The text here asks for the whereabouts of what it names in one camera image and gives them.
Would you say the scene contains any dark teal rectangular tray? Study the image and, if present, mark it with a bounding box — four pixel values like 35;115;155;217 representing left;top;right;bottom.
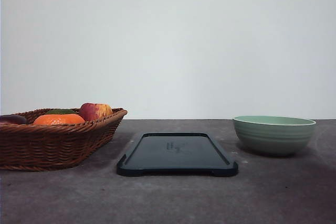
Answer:
117;133;238;177

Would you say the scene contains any red yellow apple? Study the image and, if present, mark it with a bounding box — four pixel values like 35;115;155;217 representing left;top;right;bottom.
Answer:
80;102;113;121

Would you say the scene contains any light green ceramic bowl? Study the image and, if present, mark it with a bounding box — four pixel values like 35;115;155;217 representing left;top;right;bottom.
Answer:
233;115;316;154

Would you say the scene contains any brown wicker basket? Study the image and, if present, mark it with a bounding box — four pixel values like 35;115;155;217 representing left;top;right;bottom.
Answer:
0;108;127;172

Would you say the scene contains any dark green fruit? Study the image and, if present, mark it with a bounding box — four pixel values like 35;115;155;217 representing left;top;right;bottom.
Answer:
46;109;76;114

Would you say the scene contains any orange mandarin fruit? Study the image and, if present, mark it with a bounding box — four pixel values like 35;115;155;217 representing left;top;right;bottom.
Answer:
33;114;85;125

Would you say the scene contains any dark purple fruit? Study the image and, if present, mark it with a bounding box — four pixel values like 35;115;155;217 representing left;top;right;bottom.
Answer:
0;115;26;124

